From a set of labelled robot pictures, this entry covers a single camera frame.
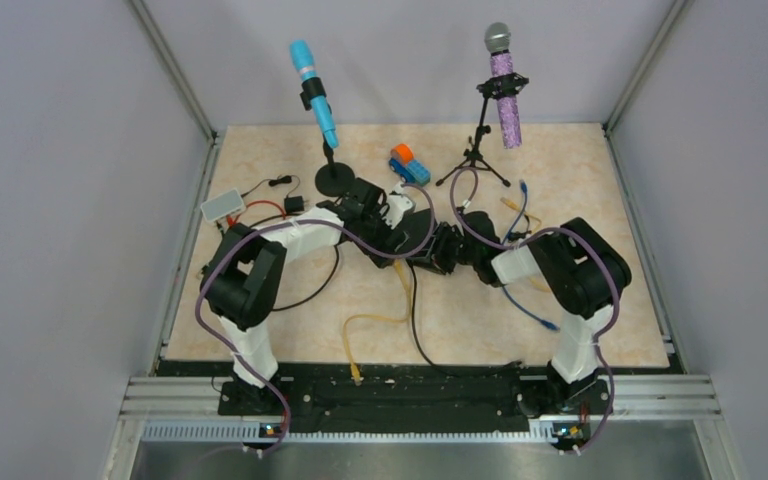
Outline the black tripod mic stand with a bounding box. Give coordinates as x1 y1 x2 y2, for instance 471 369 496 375
435 72 530 188

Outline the long black cable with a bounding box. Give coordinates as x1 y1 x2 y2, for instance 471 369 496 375
214 211 341 313

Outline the blue ethernet cable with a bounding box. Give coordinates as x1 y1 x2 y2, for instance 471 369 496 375
499 180 561 333

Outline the black ethernet cable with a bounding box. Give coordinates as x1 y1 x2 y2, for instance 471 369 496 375
407 261 523 378

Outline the black network switch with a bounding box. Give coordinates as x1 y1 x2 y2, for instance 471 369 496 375
381 209 438 269

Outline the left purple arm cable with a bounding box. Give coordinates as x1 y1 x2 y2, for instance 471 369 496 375
195 182 438 457

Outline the cyan microphone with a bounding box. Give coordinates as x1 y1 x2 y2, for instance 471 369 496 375
289 40 339 149

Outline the purple glitter microphone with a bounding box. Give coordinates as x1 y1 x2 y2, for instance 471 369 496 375
484 22 522 149

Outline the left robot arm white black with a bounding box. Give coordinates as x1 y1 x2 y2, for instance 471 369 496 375
194 178 436 414

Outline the yellow ethernet cable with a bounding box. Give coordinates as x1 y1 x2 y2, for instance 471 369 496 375
339 260 415 387
499 196 558 295

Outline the white small hub box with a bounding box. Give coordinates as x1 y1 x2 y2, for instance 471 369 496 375
200 188 247 223

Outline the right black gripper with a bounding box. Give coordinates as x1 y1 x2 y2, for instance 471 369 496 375
408 221 481 274

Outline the colourful toy block truck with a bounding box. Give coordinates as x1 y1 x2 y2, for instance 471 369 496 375
388 144 431 186

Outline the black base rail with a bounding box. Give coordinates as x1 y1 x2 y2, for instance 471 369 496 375
218 362 609 434

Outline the red cable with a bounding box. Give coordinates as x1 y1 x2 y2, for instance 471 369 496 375
226 200 288 230

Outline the small black wall charger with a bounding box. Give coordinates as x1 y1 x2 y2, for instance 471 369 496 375
267 175 305 214

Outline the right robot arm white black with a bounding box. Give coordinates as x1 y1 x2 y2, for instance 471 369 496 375
409 211 632 416

